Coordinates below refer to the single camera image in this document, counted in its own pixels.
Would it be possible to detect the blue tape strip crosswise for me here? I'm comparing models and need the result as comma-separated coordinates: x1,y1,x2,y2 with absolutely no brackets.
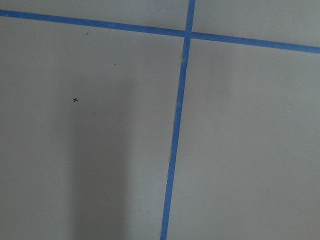
0,9,320,54

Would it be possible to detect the blue tape strip lengthwise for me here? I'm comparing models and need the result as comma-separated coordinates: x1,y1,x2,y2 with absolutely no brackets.
159,0,196,240

